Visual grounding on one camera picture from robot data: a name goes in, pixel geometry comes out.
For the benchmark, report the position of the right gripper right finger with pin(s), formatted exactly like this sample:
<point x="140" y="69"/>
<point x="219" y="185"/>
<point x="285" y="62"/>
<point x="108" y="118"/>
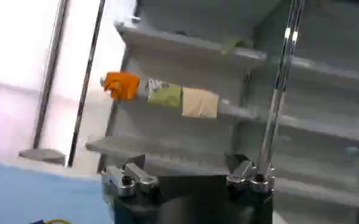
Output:
<point x="249" y="176"/>

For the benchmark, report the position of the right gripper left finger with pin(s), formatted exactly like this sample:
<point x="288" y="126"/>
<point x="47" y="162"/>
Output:
<point x="138" y="178"/>

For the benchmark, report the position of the blue cloth garment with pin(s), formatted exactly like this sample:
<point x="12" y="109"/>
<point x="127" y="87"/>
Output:
<point x="39" y="198"/>

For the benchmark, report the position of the grey round stool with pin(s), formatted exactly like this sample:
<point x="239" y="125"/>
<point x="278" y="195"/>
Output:
<point x="43" y="155"/>

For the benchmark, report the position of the grey metal shelf rack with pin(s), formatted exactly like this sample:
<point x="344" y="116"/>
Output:
<point x="197" y="51"/>

